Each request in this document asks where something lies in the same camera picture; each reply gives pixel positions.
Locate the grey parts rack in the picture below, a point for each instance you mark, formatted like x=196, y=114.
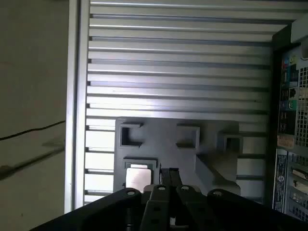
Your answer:
x=168, y=134

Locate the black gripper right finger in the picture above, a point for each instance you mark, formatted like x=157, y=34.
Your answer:
x=192, y=209

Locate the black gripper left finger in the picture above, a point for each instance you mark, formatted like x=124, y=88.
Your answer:
x=154, y=207

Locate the black PC case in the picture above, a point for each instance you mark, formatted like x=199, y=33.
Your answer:
x=276, y=96

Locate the silver square CPU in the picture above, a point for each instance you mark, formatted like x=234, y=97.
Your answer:
x=138, y=176

